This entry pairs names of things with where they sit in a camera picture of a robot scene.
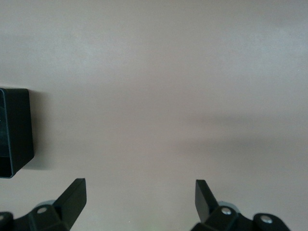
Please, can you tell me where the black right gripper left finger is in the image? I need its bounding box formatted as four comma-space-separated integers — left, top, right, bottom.
13, 178, 87, 231

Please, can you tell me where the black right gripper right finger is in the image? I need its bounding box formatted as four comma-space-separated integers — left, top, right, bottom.
190, 179, 255, 231

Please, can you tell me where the black plastic box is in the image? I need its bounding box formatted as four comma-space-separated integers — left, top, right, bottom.
0, 88, 35, 180

